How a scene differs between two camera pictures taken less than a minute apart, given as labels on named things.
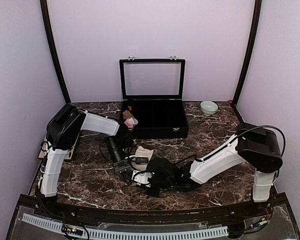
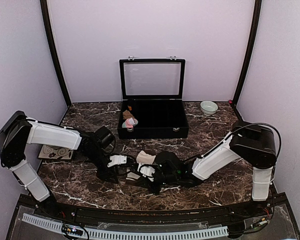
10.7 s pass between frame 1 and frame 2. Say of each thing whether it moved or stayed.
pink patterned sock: stayed
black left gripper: moved
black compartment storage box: stayed
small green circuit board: stayed
